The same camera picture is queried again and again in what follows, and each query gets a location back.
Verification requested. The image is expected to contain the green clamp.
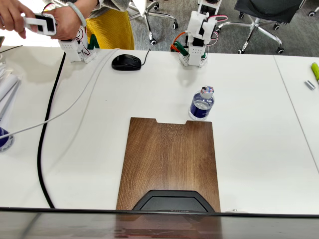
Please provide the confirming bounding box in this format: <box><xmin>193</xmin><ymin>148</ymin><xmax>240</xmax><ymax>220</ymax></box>
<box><xmin>87</xmin><ymin>33</ymin><xmax>100</xmax><ymax>50</ymax></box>
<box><xmin>171</xmin><ymin>41</ymin><xmax>190</xmax><ymax>57</ymax></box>

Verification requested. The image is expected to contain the white office chair chrome base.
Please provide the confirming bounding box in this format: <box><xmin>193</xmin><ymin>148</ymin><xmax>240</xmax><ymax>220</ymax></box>
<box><xmin>124</xmin><ymin>0</ymin><xmax>179</xmax><ymax>46</ymax></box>

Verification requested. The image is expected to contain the black computer mouse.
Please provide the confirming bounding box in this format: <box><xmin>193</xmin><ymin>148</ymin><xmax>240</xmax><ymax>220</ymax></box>
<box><xmin>111</xmin><ymin>54</ymin><xmax>142</xmax><ymax>72</ymax></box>

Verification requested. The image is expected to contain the brown wooden board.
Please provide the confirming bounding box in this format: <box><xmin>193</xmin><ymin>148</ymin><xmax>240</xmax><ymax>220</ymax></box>
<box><xmin>116</xmin><ymin>117</ymin><xmax>221</xmax><ymax>213</ymax></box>

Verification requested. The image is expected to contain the person's left forearm grey sleeve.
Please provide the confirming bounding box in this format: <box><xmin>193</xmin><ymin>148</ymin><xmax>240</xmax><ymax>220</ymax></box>
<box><xmin>79</xmin><ymin>0</ymin><xmax>118</xmax><ymax>19</ymax></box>

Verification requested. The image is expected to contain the person's right hand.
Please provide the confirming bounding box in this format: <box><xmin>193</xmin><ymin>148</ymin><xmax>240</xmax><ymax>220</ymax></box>
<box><xmin>0</xmin><ymin>0</ymin><xmax>36</xmax><ymax>40</ymax></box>

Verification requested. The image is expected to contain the thin black mouse cable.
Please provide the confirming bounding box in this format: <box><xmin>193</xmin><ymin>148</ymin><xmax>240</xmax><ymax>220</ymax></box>
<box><xmin>140</xmin><ymin>48</ymin><xmax>152</xmax><ymax>67</ymax></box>

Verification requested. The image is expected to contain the black office chair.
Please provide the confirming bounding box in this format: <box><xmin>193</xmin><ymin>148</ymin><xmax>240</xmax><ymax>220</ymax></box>
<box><xmin>214</xmin><ymin>0</ymin><xmax>308</xmax><ymax>55</ymax></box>

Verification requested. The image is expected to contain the person in yellow trousers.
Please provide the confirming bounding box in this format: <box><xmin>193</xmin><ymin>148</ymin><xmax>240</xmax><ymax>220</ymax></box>
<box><xmin>84</xmin><ymin>0</ymin><xmax>135</xmax><ymax>50</ymax></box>

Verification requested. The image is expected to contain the green screwdriver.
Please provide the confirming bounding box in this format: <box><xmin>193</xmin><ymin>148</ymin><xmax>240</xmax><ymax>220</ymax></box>
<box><xmin>311</xmin><ymin>62</ymin><xmax>319</xmax><ymax>87</ymax></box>

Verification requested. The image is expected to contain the person's left hand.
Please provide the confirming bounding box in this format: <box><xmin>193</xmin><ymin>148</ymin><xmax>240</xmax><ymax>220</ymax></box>
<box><xmin>49</xmin><ymin>4</ymin><xmax>87</xmax><ymax>42</ymax></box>

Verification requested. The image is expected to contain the white cable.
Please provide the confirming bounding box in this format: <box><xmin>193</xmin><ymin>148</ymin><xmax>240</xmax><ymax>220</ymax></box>
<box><xmin>0</xmin><ymin>48</ymin><xmax>121</xmax><ymax>140</ymax></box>

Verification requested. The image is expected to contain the pale green bangle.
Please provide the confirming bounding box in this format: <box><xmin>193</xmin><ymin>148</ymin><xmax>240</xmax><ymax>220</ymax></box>
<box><xmin>66</xmin><ymin>1</ymin><xmax>87</xmax><ymax>27</ymax></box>

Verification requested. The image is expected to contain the white leader robot arm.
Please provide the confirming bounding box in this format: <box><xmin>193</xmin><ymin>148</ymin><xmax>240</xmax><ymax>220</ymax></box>
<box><xmin>21</xmin><ymin>13</ymin><xmax>97</xmax><ymax>64</ymax></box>

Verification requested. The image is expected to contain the orange cable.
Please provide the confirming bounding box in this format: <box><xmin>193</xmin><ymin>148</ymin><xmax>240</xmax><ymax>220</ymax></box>
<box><xmin>170</xmin><ymin>31</ymin><xmax>187</xmax><ymax>52</ymax></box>

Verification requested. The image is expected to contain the blue label water bottle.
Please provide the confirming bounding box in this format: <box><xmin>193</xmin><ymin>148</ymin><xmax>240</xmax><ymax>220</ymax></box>
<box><xmin>188</xmin><ymin>85</ymin><xmax>215</xmax><ymax>121</ymax></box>

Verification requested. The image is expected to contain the thick black cable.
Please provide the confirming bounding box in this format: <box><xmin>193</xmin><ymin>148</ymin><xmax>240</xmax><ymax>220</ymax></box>
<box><xmin>36</xmin><ymin>51</ymin><xmax>67</xmax><ymax>209</ymax></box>

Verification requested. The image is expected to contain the black Philips monitor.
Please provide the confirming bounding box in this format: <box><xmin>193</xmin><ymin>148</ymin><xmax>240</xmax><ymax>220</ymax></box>
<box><xmin>0</xmin><ymin>190</ymin><xmax>319</xmax><ymax>239</ymax></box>

